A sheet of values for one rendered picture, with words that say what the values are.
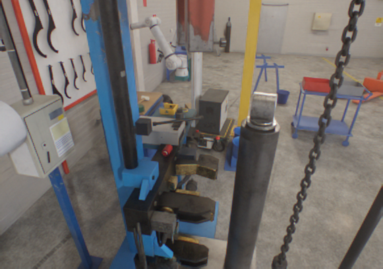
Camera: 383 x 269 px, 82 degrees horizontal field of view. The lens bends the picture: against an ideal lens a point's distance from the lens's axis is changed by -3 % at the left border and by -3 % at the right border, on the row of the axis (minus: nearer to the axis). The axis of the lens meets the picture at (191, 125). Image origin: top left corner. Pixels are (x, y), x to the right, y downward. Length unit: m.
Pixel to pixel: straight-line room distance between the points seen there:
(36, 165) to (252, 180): 1.23
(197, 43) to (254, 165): 0.74
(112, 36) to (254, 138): 0.86
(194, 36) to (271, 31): 11.03
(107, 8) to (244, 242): 1.65
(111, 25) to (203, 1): 0.43
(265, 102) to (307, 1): 11.08
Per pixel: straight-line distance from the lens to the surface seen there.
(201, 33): 0.97
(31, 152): 1.50
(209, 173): 1.74
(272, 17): 11.91
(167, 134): 1.79
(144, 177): 1.39
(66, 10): 3.55
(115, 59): 1.17
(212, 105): 3.31
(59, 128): 1.61
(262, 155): 1.31
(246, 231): 1.73
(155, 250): 1.70
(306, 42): 12.35
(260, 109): 1.22
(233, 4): 11.90
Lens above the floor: 2.06
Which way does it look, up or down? 28 degrees down
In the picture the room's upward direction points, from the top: straight up
